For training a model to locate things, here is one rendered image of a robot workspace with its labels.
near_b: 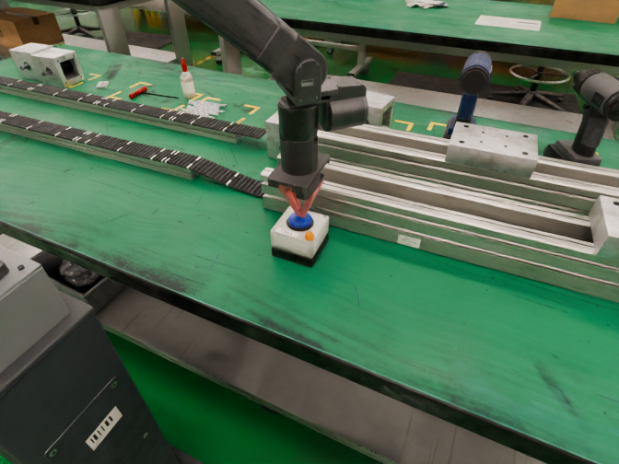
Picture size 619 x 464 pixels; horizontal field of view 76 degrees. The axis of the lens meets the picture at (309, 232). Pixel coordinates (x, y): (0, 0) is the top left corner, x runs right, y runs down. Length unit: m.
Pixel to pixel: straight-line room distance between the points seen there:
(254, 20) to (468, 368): 0.52
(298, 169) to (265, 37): 0.19
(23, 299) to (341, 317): 0.45
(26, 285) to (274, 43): 0.46
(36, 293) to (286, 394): 0.73
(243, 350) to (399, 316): 0.72
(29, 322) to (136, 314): 0.78
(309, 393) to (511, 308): 0.66
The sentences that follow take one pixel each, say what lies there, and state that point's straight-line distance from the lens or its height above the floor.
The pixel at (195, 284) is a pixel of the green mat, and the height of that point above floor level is 0.78.
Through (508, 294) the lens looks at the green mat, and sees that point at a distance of 0.73.
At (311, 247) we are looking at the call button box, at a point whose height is 0.83.
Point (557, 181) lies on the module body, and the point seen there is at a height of 0.86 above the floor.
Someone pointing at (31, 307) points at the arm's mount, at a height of 0.84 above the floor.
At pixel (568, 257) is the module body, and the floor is 0.84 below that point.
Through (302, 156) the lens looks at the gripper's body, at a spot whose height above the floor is 0.99.
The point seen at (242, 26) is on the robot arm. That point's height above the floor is 1.16.
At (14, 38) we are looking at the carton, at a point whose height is 0.32.
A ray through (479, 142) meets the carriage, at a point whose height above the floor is 0.90.
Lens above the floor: 1.28
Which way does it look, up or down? 40 degrees down
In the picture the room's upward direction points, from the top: straight up
